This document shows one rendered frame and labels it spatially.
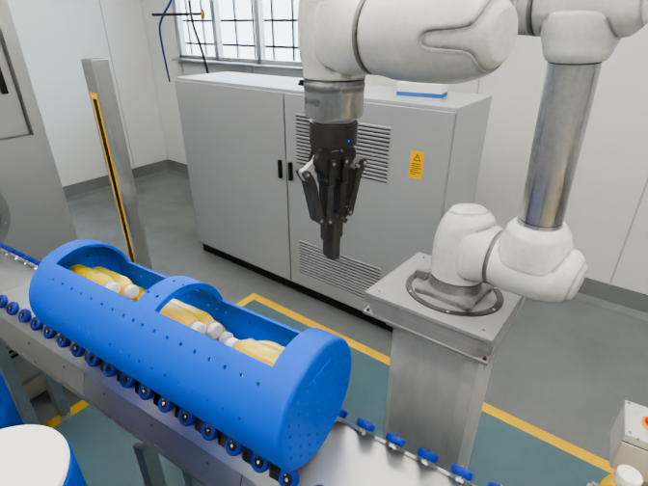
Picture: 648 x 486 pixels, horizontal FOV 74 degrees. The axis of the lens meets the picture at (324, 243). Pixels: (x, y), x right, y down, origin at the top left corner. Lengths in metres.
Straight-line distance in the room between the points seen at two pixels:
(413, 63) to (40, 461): 0.98
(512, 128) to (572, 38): 2.43
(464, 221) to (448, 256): 0.11
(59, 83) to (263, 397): 5.00
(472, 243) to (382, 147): 1.25
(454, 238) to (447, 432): 0.64
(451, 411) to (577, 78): 0.97
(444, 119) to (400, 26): 1.67
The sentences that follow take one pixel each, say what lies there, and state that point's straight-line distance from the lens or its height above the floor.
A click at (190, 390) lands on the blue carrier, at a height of 1.13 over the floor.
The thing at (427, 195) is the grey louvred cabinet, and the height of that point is 1.00.
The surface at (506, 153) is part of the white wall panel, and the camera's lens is 3.47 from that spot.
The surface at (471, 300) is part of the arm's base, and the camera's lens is 1.31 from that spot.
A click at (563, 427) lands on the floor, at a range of 2.62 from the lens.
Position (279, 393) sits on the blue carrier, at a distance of 0.84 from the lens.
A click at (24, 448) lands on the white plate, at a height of 1.04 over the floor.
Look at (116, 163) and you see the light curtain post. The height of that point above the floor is 1.37.
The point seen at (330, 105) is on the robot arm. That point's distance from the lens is 0.63.
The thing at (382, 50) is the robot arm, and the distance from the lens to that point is 0.55.
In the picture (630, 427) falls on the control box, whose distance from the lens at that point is 1.09.
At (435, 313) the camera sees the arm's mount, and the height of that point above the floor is 1.08.
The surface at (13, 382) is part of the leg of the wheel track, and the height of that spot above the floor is 0.38.
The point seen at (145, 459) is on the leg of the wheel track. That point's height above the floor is 0.59.
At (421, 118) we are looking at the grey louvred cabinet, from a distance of 2.24.
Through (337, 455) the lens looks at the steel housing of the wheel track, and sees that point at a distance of 1.08.
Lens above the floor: 1.80
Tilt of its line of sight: 27 degrees down
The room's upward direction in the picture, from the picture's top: straight up
